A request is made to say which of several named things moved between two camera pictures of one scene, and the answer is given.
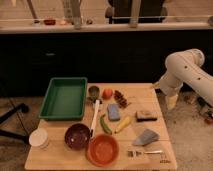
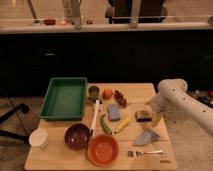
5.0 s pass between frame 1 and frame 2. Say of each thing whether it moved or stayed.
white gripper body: moved
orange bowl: stayed
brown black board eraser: stayed
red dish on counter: stayed
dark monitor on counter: stayed
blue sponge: stayed
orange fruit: stayed
